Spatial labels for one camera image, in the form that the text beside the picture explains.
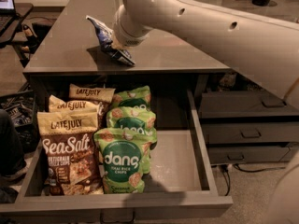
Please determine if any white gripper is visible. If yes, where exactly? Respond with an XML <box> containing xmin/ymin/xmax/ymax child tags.
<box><xmin>112</xmin><ymin>5</ymin><xmax>151</xmax><ymax>49</ymax></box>

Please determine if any blue Kettle chip bag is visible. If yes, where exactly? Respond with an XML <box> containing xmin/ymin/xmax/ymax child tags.
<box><xmin>86</xmin><ymin>15</ymin><xmax>135</xmax><ymax>66</ymax></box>

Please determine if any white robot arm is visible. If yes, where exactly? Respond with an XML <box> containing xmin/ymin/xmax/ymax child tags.
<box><xmin>112</xmin><ymin>0</ymin><xmax>299</xmax><ymax>108</ymax></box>

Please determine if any back green Dang chip bag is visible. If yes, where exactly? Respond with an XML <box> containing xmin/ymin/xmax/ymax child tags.
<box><xmin>111</xmin><ymin>86</ymin><xmax>151</xmax><ymax>110</ymax></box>

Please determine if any green dang chip bag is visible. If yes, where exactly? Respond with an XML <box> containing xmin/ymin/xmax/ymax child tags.
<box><xmin>106</xmin><ymin>105</ymin><xmax>158</xmax><ymax>147</ymax></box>
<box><xmin>93</xmin><ymin>128</ymin><xmax>156</xmax><ymax>194</ymax></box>
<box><xmin>111</xmin><ymin>86</ymin><xmax>151</xmax><ymax>110</ymax></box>

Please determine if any back Late July chip bag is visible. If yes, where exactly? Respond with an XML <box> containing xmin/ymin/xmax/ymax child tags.
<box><xmin>69</xmin><ymin>84</ymin><xmax>115</xmax><ymax>103</ymax></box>

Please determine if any late july chip bag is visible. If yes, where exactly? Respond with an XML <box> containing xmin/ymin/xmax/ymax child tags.
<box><xmin>48</xmin><ymin>94</ymin><xmax>106</xmax><ymax>129</ymax></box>
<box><xmin>37</xmin><ymin>109</ymin><xmax>102</xmax><ymax>195</ymax></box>
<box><xmin>69</xmin><ymin>84</ymin><xmax>115</xmax><ymax>103</ymax></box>

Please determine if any middle green Dang chip bag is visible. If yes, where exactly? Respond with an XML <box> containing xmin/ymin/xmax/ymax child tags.
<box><xmin>106</xmin><ymin>105</ymin><xmax>158</xmax><ymax>147</ymax></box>

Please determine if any middle Late July chip bag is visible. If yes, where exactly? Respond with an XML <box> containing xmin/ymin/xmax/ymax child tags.
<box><xmin>48</xmin><ymin>94</ymin><xmax>106</xmax><ymax>129</ymax></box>

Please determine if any upper closed grey drawer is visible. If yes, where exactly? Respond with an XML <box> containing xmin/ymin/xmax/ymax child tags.
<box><xmin>198</xmin><ymin>91</ymin><xmax>299</xmax><ymax>119</ymax></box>

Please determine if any closed grey drawer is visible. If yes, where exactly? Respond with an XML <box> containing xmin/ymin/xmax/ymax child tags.
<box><xmin>198</xmin><ymin>91</ymin><xmax>299</xmax><ymax>119</ymax></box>
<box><xmin>207</xmin><ymin>146</ymin><xmax>298</xmax><ymax>164</ymax></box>
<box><xmin>202</xmin><ymin>122</ymin><xmax>299</xmax><ymax>145</ymax></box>

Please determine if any front green Dang chip bag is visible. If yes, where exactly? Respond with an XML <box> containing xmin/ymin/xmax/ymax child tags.
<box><xmin>93</xmin><ymin>128</ymin><xmax>156</xmax><ymax>194</ymax></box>

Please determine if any front Late July chip bag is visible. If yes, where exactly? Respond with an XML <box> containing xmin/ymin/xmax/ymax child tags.
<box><xmin>37</xmin><ymin>109</ymin><xmax>102</xmax><ymax>195</ymax></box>

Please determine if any lower closed grey drawer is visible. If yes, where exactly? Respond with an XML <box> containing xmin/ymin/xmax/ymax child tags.
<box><xmin>207</xmin><ymin>146</ymin><xmax>298</xmax><ymax>164</ymax></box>

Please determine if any open grey top drawer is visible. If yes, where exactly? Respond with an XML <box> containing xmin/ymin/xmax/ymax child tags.
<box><xmin>0</xmin><ymin>91</ymin><xmax>233</xmax><ymax>224</ymax></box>

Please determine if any middle closed grey drawer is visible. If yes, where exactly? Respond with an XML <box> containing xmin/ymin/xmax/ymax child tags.
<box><xmin>202</xmin><ymin>122</ymin><xmax>299</xmax><ymax>145</ymax></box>

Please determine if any laptop on side desk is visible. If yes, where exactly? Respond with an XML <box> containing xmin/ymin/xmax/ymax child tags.
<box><xmin>0</xmin><ymin>0</ymin><xmax>16</xmax><ymax>35</ymax></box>

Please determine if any black crate with items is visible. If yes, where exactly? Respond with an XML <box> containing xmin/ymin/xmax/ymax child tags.
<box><xmin>0</xmin><ymin>91</ymin><xmax>39</xmax><ymax>153</ymax></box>

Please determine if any black power cable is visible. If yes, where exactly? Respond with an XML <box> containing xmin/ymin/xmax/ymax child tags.
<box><xmin>218</xmin><ymin>161</ymin><xmax>288</xmax><ymax>197</ymax></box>

